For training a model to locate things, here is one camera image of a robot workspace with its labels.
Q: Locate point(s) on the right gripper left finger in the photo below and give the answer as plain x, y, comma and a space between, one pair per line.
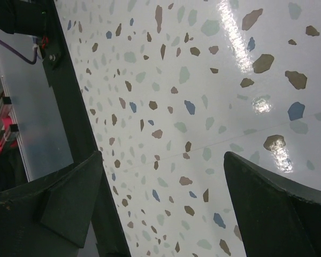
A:
50, 216

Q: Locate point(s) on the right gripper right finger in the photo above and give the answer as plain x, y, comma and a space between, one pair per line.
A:
276, 216

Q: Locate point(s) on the translucent acrylic front panel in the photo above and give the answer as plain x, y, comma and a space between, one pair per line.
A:
42, 139

